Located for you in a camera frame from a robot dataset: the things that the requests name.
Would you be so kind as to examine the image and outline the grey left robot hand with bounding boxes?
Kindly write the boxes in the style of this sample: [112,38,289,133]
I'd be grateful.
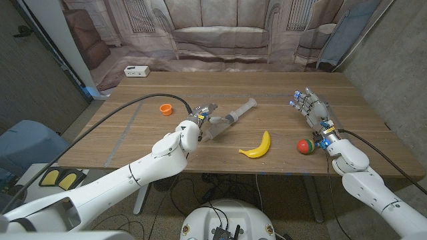
[186,102,232,130]

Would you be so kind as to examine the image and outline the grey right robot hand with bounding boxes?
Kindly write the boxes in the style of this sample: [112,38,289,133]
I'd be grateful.
[288,87,336,139]

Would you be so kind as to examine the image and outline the large clear plastic syringe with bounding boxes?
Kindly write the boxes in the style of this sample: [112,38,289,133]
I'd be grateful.
[201,97,258,142]

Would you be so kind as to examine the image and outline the red striped toy maraca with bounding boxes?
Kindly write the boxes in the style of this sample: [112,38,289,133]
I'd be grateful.
[296,138,316,155]

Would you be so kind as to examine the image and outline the yellow toy banana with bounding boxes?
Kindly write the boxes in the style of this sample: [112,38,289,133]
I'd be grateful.
[238,130,272,159]

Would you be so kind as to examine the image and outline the white power box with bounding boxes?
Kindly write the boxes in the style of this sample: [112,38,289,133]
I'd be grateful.
[123,65,151,78]

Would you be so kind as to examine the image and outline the printed sofa room backdrop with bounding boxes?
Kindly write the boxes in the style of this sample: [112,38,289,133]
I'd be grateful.
[59,0,394,93]

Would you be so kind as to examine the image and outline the round black floor fan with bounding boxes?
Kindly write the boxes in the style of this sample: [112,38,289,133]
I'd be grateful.
[153,175,179,193]

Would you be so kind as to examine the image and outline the white table leg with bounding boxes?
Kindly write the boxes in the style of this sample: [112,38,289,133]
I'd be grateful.
[133,183,151,215]
[302,175,324,223]

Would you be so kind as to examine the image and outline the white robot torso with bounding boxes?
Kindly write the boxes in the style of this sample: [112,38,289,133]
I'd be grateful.
[179,199,277,240]

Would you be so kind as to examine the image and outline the small black torso computer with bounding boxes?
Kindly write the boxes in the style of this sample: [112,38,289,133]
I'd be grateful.
[211,225,241,240]

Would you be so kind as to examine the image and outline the yellow black foot pedal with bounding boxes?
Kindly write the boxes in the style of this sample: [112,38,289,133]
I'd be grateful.
[57,170,81,191]
[39,169,61,187]

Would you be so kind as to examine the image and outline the blue chair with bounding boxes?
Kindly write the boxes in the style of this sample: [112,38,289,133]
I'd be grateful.
[0,119,70,187]

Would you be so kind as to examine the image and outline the white pedal base board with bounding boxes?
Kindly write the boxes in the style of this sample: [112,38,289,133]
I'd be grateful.
[15,163,89,203]

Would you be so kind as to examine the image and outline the person in blue jeans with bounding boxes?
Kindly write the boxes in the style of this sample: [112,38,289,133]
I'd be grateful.
[0,185,27,214]

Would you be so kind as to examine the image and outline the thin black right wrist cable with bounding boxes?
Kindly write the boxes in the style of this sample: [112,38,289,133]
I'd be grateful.
[326,153,353,240]

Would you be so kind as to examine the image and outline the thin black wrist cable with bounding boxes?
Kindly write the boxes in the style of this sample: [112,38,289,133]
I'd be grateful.
[326,153,353,240]
[146,151,191,240]

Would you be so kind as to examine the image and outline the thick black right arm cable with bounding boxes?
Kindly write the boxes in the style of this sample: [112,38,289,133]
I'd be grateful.
[336,129,427,196]

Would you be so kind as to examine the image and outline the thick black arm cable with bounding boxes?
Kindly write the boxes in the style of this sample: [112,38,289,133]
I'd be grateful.
[336,129,427,196]
[0,93,193,214]

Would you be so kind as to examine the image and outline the thin black left wrist cable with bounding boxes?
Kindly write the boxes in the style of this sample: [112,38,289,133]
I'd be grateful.
[146,151,191,240]

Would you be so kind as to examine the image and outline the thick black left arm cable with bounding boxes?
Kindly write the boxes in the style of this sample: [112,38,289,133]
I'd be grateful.
[0,93,193,214]

